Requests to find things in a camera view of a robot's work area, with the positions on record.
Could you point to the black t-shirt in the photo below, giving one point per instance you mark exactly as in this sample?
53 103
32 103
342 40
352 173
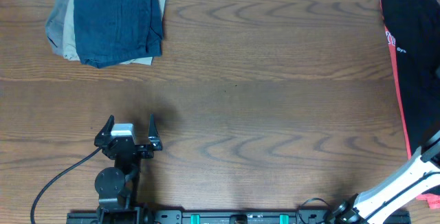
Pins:
417 79

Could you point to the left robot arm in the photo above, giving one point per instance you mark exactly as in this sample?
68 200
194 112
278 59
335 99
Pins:
117 185

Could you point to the red t-shirt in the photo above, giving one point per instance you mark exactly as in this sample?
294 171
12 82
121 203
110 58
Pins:
400 114

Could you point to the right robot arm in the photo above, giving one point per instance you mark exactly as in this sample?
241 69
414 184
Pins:
419 174

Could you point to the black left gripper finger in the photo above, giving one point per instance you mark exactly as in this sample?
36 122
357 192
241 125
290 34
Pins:
104 135
153 135

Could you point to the navy folded trousers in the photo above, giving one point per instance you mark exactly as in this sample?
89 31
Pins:
110 32

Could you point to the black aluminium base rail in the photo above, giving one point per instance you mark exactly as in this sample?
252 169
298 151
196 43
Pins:
179 217

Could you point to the grey folded trousers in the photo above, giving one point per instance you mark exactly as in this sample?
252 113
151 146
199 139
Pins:
54 26

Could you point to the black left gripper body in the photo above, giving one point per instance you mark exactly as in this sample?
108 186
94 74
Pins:
144 153

